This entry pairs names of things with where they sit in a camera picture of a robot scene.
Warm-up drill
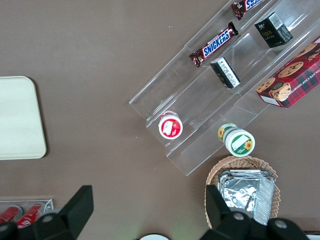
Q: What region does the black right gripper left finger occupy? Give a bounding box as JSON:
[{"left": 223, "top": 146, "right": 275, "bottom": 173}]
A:
[{"left": 33, "top": 185, "right": 95, "bottom": 240}]

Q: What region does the clear acrylic can box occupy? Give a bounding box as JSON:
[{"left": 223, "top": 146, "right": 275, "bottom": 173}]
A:
[{"left": 0, "top": 198, "right": 55, "bottom": 227}]

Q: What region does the silver foil packet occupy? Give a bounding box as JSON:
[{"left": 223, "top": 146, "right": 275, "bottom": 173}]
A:
[{"left": 217, "top": 169, "right": 276, "bottom": 227}]

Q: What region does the clear acrylic stepped shelf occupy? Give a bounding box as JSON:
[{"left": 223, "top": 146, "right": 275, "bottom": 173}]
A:
[{"left": 128, "top": 0, "right": 320, "bottom": 177}]

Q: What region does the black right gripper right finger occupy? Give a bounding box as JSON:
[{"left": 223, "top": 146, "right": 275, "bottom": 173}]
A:
[{"left": 199, "top": 184, "right": 266, "bottom": 240}]

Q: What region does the red tartan cookie box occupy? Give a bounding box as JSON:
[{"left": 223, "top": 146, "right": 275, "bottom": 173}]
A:
[{"left": 255, "top": 36, "right": 320, "bottom": 109}]

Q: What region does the small black carton box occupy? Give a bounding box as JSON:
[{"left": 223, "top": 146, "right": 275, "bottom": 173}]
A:
[
  {"left": 254, "top": 11, "right": 294, "bottom": 49},
  {"left": 209, "top": 56, "right": 242, "bottom": 90}
]

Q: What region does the white round object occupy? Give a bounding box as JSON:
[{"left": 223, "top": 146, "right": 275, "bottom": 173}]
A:
[{"left": 139, "top": 233, "right": 169, "bottom": 240}]

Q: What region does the light tan wicker basket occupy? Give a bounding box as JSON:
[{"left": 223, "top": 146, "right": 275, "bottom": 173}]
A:
[{"left": 204, "top": 155, "right": 282, "bottom": 230}]

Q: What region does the white rectangular tray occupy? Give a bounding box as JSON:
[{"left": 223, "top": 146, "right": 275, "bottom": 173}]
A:
[{"left": 0, "top": 76, "right": 48, "bottom": 161}]

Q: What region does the green sunflower lid cup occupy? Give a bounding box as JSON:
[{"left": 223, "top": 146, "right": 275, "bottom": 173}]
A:
[{"left": 217, "top": 122, "right": 256, "bottom": 158}]

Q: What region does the red cola can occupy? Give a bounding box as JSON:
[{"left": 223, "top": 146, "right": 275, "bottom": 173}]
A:
[
  {"left": 16, "top": 202, "right": 46, "bottom": 230},
  {"left": 0, "top": 204, "right": 24, "bottom": 224}
]

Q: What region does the red lid yogurt cup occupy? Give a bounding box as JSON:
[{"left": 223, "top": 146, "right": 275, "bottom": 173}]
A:
[{"left": 158, "top": 110, "right": 184, "bottom": 141}]

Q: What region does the snickers chocolate bar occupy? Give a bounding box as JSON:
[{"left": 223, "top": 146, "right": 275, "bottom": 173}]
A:
[
  {"left": 189, "top": 21, "right": 239, "bottom": 68},
  {"left": 231, "top": 0, "right": 264, "bottom": 21}
]

